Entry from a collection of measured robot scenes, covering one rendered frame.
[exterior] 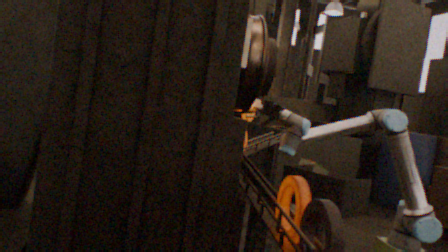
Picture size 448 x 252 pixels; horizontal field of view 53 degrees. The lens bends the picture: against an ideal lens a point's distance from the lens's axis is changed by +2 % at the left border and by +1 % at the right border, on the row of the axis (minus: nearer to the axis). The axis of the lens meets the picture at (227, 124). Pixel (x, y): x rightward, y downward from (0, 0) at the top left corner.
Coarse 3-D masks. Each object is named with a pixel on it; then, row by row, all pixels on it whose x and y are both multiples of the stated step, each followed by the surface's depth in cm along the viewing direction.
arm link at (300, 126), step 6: (294, 114) 245; (288, 120) 244; (294, 120) 242; (300, 120) 242; (306, 120) 242; (288, 126) 245; (294, 126) 242; (300, 126) 241; (306, 126) 240; (294, 132) 242; (300, 132) 242; (306, 132) 243
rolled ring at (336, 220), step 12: (312, 204) 109; (324, 204) 104; (312, 216) 111; (324, 216) 103; (336, 216) 101; (300, 228) 115; (312, 228) 113; (336, 228) 99; (300, 240) 114; (312, 240) 113; (336, 240) 98
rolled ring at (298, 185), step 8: (288, 176) 126; (296, 176) 124; (288, 184) 126; (296, 184) 120; (304, 184) 120; (280, 192) 131; (288, 192) 129; (296, 192) 119; (304, 192) 118; (280, 200) 130; (288, 200) 131; (296, 200) 119; (304, 200) 117; (288, 208) 131; (296, 208) 118; (304, 208) 116; (296, 216) 117; (288, 224) 128; (296, 224) 117; (288, 232) 121; (296, 240) 119
